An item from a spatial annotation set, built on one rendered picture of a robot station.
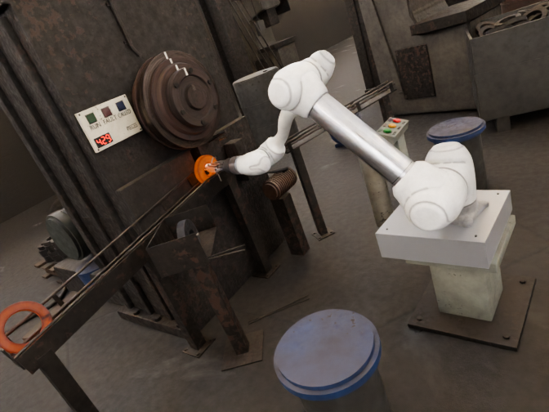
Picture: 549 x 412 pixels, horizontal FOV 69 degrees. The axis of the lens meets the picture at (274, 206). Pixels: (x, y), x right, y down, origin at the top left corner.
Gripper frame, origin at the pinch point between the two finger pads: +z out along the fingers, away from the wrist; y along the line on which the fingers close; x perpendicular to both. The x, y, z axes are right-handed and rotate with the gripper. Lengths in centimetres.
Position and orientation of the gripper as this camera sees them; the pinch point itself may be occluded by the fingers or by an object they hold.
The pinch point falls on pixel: (206, 167)
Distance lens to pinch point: 212.9
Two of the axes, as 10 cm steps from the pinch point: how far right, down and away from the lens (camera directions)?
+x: -3.0, -8.6, -4.1
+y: 5.4, -5.1, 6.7
